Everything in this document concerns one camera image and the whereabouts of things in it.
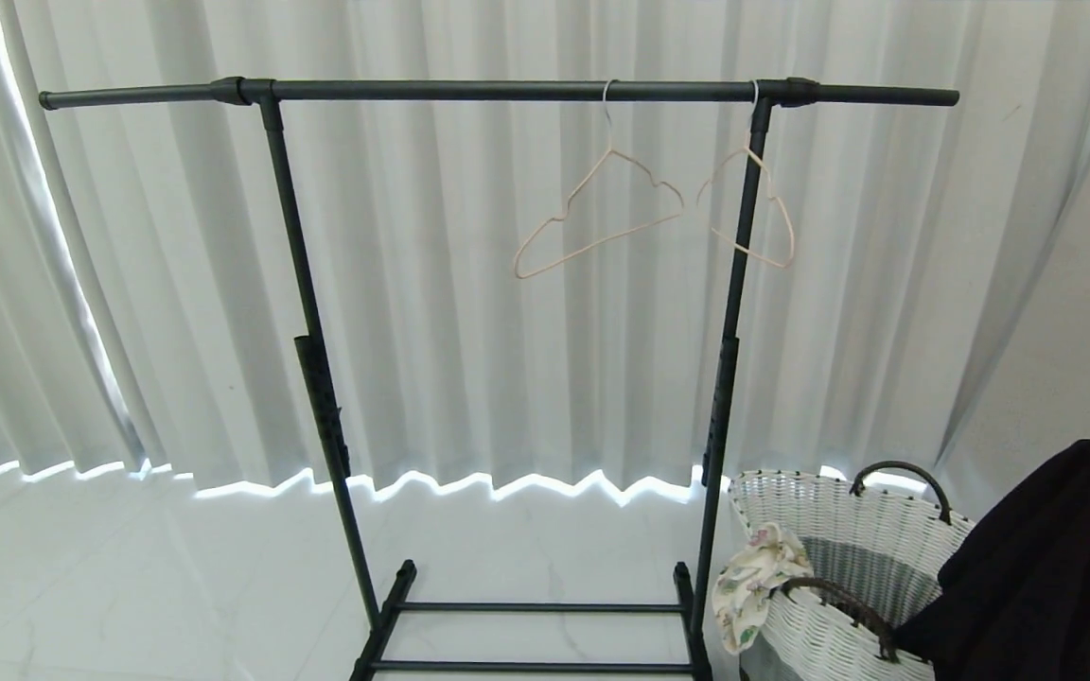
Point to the white curtain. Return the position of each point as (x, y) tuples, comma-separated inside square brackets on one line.
[(469, 284)]

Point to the pink clothes hanger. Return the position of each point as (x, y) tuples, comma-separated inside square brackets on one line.
[(611, 149), (751, 149)]

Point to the black t-shirt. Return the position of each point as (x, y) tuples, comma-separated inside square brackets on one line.
[(1028, 567)]

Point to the white laundry basket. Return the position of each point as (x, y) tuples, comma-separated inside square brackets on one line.
[(819, 511)]

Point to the cream printed garment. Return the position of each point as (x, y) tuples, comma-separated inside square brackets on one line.
[(753, 586)]

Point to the black clothes rack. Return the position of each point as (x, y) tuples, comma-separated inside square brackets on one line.
[(507, 91)]

